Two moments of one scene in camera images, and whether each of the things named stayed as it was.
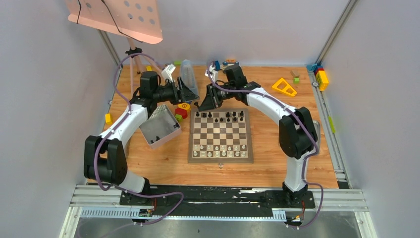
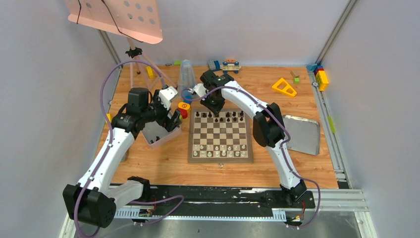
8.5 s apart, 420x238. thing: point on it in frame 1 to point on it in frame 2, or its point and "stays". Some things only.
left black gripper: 179,93 to 172,119
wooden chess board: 220,135 stays
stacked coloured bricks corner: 320,74 stays
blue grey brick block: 217,65 stays
